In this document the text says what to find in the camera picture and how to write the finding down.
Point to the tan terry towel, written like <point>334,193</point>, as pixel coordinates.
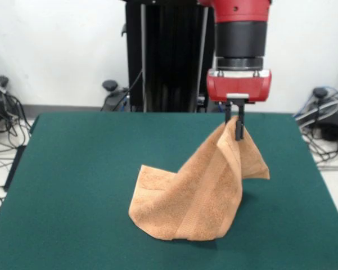
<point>191,197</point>

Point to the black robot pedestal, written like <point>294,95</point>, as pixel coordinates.
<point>168,56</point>

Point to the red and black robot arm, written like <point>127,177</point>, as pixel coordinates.
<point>240,31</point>

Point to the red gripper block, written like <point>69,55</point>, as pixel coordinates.
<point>239,87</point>

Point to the grey floor stand base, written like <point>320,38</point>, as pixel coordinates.
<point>330,125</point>

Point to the dark green table cloth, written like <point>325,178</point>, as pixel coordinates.
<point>73,168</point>

